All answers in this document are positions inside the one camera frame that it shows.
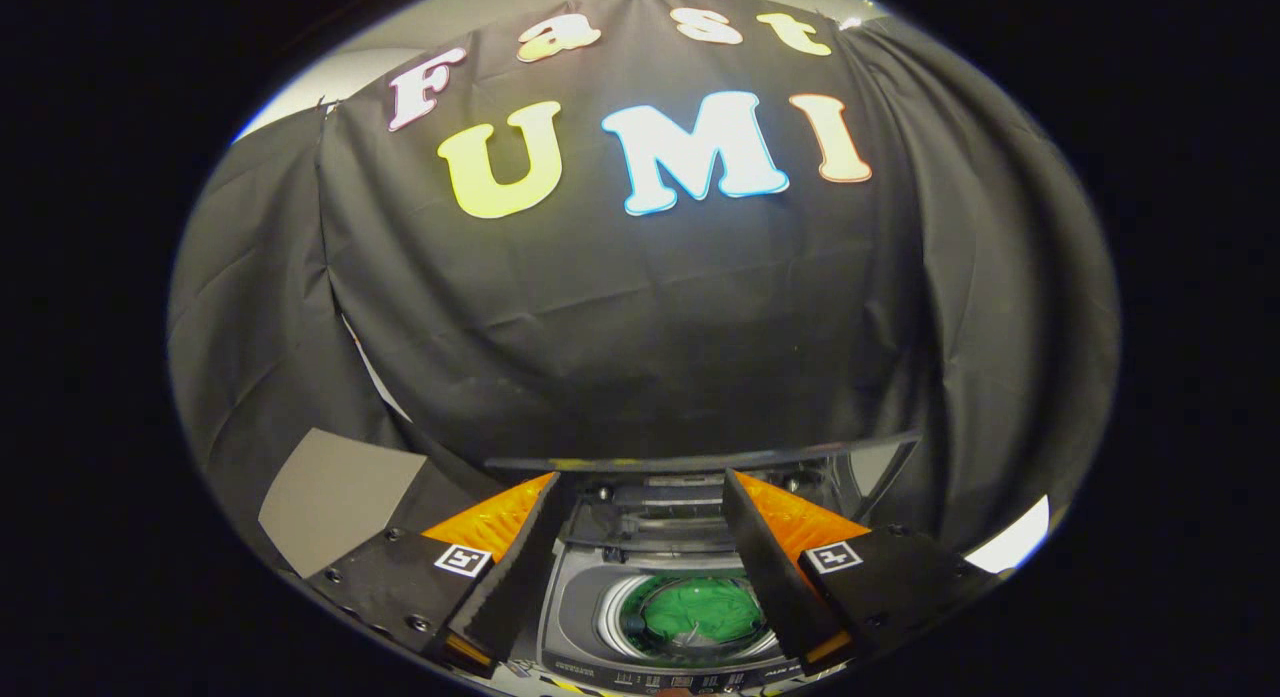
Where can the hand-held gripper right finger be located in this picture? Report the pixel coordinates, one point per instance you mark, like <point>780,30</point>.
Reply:
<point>770,577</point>

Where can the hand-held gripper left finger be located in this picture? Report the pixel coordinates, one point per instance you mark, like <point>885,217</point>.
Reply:
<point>510,577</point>

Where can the grey washing machine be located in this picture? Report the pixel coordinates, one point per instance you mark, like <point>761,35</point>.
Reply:
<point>580,597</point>

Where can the green polo shirt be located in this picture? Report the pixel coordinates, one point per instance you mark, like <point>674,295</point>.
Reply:
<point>700,607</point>

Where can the dark washing machine lid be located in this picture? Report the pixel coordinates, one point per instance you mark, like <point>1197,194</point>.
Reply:
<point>700,457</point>

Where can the grey cabinet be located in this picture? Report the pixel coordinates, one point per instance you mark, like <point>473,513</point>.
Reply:
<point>330,487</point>

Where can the white flat board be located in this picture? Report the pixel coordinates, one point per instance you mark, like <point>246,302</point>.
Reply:
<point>1015,547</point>

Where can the black backdrop cloth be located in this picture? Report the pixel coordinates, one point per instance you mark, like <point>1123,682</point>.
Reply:
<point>650,327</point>

